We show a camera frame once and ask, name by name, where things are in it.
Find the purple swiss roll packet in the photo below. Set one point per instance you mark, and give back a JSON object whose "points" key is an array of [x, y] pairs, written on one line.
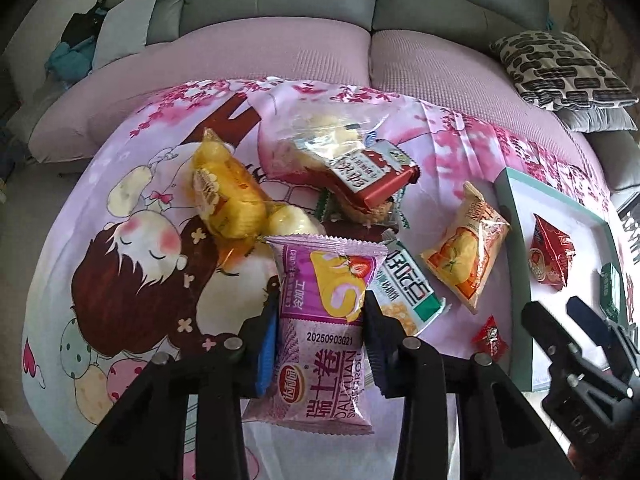
{"points": [[318, 378]]}

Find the grey pillow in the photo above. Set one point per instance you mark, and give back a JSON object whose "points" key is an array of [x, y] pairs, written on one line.
{"points": [[596, 120]]}

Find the beige orange swiss roll packet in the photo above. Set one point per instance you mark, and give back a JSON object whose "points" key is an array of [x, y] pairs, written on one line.
{"points": [[465, 255]]}

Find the yellow cake packet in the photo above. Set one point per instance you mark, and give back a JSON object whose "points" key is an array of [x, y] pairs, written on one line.
{"points": [[229, 200]]}

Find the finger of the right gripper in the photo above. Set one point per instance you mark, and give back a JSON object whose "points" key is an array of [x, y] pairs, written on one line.
{"points": [[561, 350], [617, 347]]}

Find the white green cracker packet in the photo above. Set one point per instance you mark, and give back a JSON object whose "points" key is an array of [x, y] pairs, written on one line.
{"points": [[403, 289]]}

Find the clear bread bun packet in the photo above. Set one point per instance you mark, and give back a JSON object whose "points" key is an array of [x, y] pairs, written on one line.
{"points": [[304, 136]]}

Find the small cream bun packet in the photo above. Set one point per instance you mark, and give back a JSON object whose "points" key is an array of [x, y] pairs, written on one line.
{"points": [[285, 219]]}

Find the black white patterned pillow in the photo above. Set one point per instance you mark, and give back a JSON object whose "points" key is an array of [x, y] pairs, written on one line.
{"points": [[556, 71]]}

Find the grey pink sofa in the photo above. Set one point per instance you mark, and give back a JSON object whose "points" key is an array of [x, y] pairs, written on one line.
{"points": [[436, 50]]}

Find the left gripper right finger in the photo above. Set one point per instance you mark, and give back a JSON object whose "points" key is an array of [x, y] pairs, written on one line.
{"points": [[501, 435]]}

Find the green edged cracker packet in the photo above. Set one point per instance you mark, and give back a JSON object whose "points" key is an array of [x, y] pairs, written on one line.
{"points": [[387, 215]]}

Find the red white milk biscuit packet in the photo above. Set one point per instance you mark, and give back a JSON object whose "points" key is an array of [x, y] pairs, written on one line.
{"points": [[368, 177]]}

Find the red snack packet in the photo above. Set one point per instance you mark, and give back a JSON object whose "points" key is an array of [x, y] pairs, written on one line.
{"points": [[550, 255]]}

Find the dark green snack bar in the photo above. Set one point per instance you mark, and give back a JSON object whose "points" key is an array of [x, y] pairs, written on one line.
{"points": [[610, 292]]}

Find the teal black clothes pile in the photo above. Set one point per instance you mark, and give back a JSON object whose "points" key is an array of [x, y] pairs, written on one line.
{"points": [[72, 58]]}

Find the white teal rimmed tray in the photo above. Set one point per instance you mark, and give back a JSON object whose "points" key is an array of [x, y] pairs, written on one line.
{"points": [[520, 197]]}

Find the small red candy packet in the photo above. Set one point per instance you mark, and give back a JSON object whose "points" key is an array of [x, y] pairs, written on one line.
{"points": [[489, 340]]}

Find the patterned beige curtain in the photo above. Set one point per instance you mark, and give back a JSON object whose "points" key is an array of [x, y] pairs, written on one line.
{"points": [[595, 25]]}

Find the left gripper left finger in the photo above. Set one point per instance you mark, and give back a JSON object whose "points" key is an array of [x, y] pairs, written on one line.
{"points": [[142, 437]]}

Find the light grey cushion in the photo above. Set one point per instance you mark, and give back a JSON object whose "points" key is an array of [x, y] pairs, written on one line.
{"points": [[124, 31]]}

